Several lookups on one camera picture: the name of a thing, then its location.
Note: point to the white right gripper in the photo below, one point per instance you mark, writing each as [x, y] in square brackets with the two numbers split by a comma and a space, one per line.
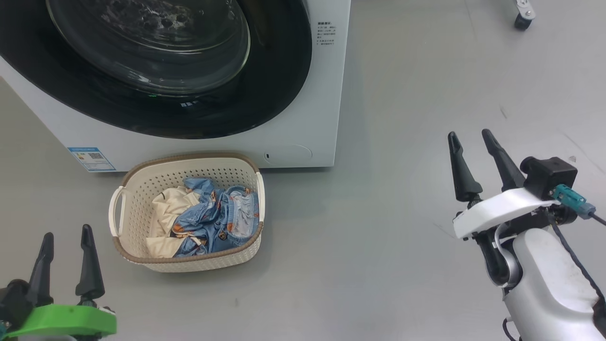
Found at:
[497, 208]

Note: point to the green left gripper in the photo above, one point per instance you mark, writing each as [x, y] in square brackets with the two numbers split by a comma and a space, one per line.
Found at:
[61, 322]

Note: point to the cream garment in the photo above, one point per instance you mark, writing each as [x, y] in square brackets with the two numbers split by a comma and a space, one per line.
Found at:
[168, 208]

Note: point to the blue cartoon print garment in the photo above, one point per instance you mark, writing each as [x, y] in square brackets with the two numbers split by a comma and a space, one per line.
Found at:
[213, 222]

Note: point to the black glass washing machine door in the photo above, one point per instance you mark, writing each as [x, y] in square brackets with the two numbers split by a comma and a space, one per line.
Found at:
[71, 85]

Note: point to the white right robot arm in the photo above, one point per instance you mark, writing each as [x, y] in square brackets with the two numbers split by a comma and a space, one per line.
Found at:
[549, 289]

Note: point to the cream perforated laundry basket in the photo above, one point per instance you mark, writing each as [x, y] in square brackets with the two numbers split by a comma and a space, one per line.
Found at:
[142, 189]

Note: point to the white front-load washing machine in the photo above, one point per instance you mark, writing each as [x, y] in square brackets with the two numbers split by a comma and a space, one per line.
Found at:
[303, 118]

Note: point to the blue energy label sticker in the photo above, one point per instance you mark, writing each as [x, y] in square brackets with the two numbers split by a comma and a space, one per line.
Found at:
[92, 159]

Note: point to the black caster wheel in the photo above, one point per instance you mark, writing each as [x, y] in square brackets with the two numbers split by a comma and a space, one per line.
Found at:
[523, 21]

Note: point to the round filter cover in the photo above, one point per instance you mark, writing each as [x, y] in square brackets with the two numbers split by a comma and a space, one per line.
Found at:
[289, 155]

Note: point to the printed text label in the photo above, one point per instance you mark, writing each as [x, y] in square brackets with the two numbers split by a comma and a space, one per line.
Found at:
[326, 33]

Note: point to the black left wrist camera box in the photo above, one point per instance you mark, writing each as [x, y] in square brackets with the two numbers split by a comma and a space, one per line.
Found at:
[12, 303]

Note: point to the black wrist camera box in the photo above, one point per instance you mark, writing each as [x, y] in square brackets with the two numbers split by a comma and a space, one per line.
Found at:
[12, 303]
[551, 175]

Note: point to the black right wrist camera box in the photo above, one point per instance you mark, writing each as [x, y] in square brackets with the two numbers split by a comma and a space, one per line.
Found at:
[551, 175]

